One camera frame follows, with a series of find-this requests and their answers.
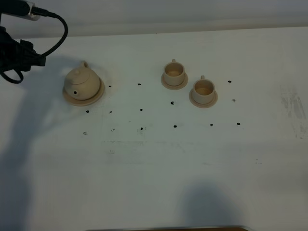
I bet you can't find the beige teacup near right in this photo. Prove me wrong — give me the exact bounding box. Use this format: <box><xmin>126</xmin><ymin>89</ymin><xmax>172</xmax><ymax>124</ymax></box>
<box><xmin>192</xmin><ymin>76</ymin><xmax>215</xmax><ymax>104</ymax></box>

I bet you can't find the beige teapot saucer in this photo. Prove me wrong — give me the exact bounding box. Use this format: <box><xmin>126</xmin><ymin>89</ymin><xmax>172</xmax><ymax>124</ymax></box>
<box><xmin>62</xmin><ymin>79</ymin><xmax>104</xmax><ymax>106</ymax></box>

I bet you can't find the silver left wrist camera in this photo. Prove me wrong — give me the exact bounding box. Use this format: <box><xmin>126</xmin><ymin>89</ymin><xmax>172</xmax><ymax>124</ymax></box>
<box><xmin>0</xmin><ymin>0</ymin><xmax>40</xmax><ymax>21</ymax></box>

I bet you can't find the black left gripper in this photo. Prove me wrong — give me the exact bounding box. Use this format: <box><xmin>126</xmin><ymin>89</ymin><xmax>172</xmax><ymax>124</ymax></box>
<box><xmin>0</xmin><ymin>26</ymin><xmax>46</xmax><ymax>72</ymax></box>

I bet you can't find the beige saucer near right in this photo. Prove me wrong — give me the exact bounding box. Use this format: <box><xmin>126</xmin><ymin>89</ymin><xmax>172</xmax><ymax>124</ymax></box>
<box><xmin>189</xmin><ymin>89</ymin><xmax>218</xmax><ymax>108</ymax></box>

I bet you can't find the beige teacup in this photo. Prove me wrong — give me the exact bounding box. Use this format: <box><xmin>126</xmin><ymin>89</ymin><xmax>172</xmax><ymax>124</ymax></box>
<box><xmin>192</xmin><ymin>76</ymin><xmax>215</xmax><ymax>104</ymax></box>
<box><xmin>163</xmin><ymin>59</ymin><xmax>185</xmax><ymax>87</ymax></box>

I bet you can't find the beige saucer far left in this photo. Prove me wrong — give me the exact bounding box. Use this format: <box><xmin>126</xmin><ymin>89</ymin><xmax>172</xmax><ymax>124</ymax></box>
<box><xmin>161</xmin><ymin>74</ymin><xmax>188</xmax><ymax>90</ymax></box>

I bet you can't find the black left camera cable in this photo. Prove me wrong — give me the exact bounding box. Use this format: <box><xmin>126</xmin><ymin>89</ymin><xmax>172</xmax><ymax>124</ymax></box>
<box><xmin>0</xmin><ymin>7</ymin><xmax>69</xmax><ymax>84</ymax></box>

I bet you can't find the beige teacup far left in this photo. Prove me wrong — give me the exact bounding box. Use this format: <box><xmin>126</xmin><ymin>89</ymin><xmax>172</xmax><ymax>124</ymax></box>
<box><xmin>163</xmin><ymin>59</ymin><xmax>185</xmax><ymax>87</ymax></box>

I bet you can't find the beige ceramic teapot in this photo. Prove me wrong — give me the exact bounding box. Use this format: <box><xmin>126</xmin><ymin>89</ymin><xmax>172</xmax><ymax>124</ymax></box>
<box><xmin>64</xmin><ymin>61</ymin><xmax>100</xmax><ymax>101</ymax></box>

